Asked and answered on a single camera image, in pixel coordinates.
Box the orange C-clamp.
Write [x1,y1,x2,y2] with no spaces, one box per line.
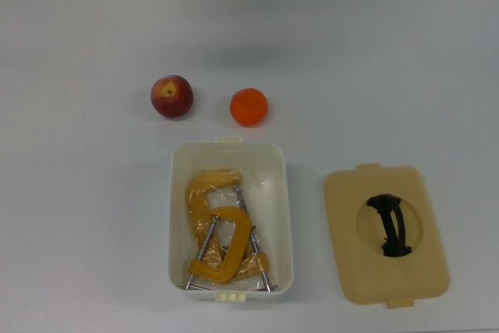
[188,206,255,285]
[185,168,271,274]

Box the orange fruit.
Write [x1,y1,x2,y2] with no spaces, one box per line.
[229,87,270,128]

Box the beige lid with black handle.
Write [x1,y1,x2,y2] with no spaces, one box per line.
[323,161,451,310]

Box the red apple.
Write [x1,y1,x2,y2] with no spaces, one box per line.
[150,74,194,119]

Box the clear plastic bag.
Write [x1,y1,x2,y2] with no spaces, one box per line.
[182,168,276,292]

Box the white plastic container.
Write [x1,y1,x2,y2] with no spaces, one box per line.
[167,136,294,303]

